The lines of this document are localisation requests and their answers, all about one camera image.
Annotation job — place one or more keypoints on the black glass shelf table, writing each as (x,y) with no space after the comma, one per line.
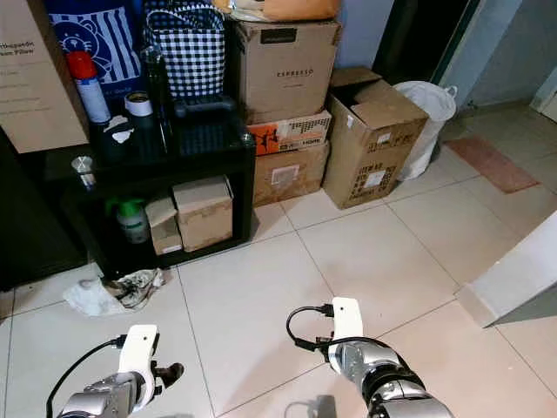
(209,148)

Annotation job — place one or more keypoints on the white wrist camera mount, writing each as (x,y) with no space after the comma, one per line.
(138,350)
(347,319)

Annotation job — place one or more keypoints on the orange flat box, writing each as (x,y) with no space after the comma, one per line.
(291,132)

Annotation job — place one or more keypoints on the black white checkered bag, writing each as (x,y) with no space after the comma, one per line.
(196,52)

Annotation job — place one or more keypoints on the tan padded bundle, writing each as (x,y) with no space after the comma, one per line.
(283,9)

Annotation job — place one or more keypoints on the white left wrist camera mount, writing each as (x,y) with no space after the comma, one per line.
(138,350)

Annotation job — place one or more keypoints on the plain cube cardboard box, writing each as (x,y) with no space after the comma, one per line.
(203,213)

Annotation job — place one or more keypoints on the red floor mat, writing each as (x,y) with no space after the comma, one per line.
(492,162)

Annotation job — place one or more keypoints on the white laundry bag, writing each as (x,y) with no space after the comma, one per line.
(426,113)

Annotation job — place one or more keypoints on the espresso cardboard box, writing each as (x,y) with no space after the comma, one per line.
(287,70)

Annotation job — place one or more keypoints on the open flapped cardboard box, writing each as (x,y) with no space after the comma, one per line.
(370,144)

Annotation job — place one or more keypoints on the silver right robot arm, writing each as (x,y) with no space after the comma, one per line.
(387,379)

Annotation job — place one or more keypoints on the tall foam pillow cardboard box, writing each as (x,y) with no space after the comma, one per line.
(39,78)

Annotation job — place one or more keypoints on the crumpled white tissue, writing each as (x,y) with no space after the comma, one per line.
(117,131)

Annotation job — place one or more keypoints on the dark door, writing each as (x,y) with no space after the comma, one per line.
(413,35)

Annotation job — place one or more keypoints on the dark slim bottle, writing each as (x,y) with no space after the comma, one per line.
(158,83)

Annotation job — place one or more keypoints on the blue striped bear bag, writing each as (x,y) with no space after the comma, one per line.
(104,35)

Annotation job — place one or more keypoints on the crumpled white plastic bag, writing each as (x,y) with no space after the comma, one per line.
(91,298)

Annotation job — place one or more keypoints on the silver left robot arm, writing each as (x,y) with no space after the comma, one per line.
(97,402)

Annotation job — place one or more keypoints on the black dumbbell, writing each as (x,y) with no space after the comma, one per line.
(204,106)

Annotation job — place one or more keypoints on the red capped spray can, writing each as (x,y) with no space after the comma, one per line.
(91,87)

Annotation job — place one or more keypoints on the white tape roll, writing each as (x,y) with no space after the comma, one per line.
(137,104)

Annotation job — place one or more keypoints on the small metal cup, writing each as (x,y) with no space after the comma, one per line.
(83,170)

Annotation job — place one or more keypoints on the worn grey sneaker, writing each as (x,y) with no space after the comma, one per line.
(139,287)

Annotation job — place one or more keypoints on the small narrow cardboard box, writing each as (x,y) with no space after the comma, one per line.
(164,228)

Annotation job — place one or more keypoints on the white furniture corner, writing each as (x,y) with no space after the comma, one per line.
(509,283)

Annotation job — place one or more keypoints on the brown box with white label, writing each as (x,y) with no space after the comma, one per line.
(287,172)

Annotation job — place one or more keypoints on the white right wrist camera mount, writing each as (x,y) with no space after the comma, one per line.
(347,319)

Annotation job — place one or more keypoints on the dark cabinet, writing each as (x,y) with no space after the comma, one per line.
(30,218)

